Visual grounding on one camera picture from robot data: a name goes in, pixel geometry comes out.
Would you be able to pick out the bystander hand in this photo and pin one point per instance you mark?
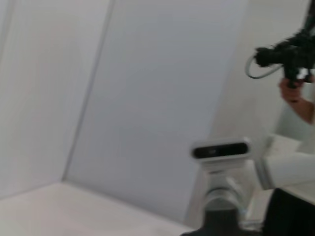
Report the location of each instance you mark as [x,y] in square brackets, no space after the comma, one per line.
[288,92]

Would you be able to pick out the bystander bare forearm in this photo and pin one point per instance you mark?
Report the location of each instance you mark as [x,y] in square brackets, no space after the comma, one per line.
[307,110]

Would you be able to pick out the bystander white shirt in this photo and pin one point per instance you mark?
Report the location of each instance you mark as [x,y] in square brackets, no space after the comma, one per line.
[288,125]

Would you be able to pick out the bystander dark hair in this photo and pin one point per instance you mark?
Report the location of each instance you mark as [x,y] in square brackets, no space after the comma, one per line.
[310,14]

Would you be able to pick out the bystander black trousers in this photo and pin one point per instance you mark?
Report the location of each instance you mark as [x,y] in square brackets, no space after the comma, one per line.
[290,214]

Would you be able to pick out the black robot torso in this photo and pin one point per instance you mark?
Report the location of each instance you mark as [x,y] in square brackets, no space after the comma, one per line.
[221,227]

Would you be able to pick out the black handheld camera rig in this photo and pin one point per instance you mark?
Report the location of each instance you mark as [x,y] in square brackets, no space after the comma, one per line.
[290,49]

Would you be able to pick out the silver head depth camera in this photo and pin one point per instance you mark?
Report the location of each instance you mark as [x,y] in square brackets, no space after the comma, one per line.
[219,151]

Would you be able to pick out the silver head camera mount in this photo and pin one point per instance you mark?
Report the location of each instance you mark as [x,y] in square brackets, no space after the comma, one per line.
[221,194]

